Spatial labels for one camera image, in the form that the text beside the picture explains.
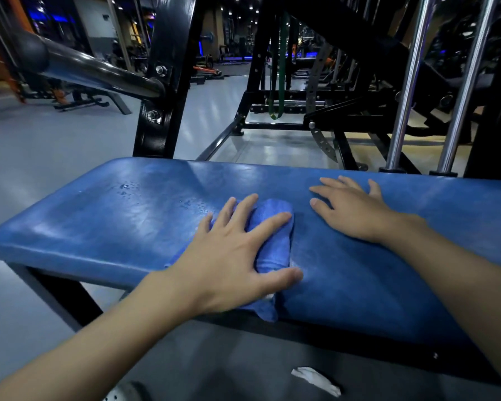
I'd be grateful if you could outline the person's right hand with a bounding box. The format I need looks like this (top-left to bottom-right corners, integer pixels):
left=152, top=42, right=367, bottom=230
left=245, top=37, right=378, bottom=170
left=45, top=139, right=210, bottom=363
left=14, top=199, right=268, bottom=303
left=308, top=175, right=401, bottom=245

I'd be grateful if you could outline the person's left hand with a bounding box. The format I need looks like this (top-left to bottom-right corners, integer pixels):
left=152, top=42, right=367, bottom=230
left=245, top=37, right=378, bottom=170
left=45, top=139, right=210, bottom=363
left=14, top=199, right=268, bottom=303
left=150, top=193, right=304, bottom=316

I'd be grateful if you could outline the blue microfibre cloth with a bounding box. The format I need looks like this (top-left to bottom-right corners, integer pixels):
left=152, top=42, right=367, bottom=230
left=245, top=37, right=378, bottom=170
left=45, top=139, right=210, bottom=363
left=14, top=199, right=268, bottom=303
left=165, top=199, right=296, bottom=324

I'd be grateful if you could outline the blue bench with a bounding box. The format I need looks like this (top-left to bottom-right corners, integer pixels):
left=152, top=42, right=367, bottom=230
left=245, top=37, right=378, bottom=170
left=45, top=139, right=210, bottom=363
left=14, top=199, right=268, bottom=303
left=0, top=157, right=501, bottom=387

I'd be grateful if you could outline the person's right forearm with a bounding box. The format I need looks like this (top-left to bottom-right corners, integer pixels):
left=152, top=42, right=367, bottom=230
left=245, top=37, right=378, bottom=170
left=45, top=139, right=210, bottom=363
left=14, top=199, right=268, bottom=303
left=380, top=212, right=501, bottom=393

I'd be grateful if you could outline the person's left forearm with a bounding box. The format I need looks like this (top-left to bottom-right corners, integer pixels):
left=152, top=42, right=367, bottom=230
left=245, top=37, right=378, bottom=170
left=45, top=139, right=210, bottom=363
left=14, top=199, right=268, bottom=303
left=0, top=271, right=201, bottom=401

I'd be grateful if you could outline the person's white shoe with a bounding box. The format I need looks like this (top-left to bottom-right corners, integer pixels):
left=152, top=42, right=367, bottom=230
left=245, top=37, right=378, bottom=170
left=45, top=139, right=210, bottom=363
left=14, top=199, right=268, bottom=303
left=103, top=380, right=151, bottom=401

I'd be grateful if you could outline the grey perforated adjustment plate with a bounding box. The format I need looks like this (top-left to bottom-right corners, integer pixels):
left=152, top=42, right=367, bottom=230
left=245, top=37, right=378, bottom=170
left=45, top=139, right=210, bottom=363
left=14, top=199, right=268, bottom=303
left=304, top=43, right=368, bottom=172

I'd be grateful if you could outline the chrome guide rod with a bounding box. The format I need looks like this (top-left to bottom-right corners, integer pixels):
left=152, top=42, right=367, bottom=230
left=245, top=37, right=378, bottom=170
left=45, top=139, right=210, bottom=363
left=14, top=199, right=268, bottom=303
left=379, top=0, right=437, bottom=174
left=429, top=0, right=500, bottom=178

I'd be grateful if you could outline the white crumpled paper scrap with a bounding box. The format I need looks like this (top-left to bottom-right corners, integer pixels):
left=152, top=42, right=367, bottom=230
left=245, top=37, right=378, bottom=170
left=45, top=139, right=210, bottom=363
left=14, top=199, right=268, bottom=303
left=291, top=366, right=343, bottom=398

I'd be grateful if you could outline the black machine upright column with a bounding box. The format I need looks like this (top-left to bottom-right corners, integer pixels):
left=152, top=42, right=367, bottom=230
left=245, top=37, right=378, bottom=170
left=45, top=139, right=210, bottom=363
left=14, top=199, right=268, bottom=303
left=463, top=12, right=501, bottom=182

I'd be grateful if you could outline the green resistance band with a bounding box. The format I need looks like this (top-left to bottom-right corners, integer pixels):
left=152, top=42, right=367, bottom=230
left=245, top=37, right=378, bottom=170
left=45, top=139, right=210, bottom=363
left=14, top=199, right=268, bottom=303
left=268, top=12, right=291, bottom=120

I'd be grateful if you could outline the black gym machine frame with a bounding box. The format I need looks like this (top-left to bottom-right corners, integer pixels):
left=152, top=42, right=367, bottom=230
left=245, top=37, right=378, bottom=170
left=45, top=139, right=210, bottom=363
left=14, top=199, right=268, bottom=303
left=196, top=0, right=485, bottom=174
left=132, top=0, right=205, bottom=159

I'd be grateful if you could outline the black curved handle bar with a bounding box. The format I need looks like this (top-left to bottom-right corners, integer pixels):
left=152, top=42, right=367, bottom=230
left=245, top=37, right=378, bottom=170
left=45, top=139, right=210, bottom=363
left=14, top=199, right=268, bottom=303
left=12, top=31, right=166, bottom=101

